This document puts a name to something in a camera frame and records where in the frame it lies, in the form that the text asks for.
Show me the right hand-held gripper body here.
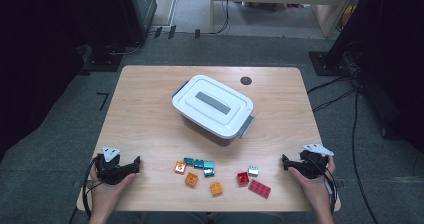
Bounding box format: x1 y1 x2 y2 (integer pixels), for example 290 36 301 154
294 143 335 180

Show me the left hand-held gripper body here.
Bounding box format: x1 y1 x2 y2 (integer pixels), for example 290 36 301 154
94 146 135 186

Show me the red long toy block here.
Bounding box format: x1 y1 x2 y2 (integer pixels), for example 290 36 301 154
247 179 272 199

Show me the red square toy block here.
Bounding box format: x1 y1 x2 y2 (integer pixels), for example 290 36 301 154
236 171 250 187

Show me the clear brown storage box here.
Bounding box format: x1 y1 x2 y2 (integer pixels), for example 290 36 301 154
171 80 256 148

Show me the white box lid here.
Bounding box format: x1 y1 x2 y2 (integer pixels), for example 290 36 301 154
171 74 255 140

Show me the person's right hand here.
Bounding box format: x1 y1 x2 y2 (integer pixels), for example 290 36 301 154
288 156 337 215

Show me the person's left hand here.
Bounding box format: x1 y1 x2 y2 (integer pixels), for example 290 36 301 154
89 170 139 215

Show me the black tape corner mark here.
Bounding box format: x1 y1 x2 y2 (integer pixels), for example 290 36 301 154
96 91 110 112

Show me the black stand base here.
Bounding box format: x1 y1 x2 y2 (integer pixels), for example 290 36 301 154
308 51 349 77
81 43 125 73

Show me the dark curtain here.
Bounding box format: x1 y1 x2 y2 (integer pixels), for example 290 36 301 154
324 0 424 153
0 0 136 160

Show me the yellow object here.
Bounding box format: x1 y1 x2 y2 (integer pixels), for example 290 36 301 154
341 5 356 28

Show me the dark cabinet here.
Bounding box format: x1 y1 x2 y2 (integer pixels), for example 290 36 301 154
128 0 158 43

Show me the left hand-held gripper cable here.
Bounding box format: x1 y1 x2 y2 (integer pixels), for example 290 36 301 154
81 155 101 220

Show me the hand-held gripper cable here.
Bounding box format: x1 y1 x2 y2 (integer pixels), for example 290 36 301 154
81 155 101 220
323 168 338 215

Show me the right hand-held gripper cable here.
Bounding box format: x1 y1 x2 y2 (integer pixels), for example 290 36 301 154
323 168 338 215

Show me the long black floor cable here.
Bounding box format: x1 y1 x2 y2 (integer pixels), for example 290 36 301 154
351 90 379 224

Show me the white floor cable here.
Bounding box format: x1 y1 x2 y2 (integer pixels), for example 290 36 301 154
107 42 143 56

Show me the black hanging cable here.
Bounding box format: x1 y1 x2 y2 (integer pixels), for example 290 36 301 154
209 0 232 36

